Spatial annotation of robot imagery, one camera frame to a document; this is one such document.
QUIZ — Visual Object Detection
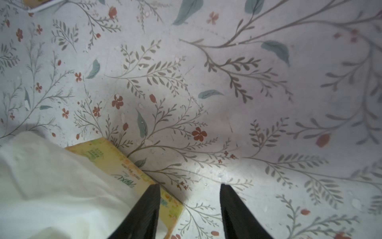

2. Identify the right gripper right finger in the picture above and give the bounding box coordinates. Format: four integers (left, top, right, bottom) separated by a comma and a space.
220, 184, 272, 239

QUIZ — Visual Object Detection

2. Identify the yellow tissue pack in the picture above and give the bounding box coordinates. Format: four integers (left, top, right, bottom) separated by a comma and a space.
22, 0, 64, 13

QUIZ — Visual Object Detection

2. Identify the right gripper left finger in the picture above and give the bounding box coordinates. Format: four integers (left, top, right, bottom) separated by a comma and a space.
108, 184, 161, 239

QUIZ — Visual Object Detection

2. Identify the yellow-green tissue box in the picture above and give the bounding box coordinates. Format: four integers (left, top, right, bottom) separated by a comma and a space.
0, 130, 185, 239

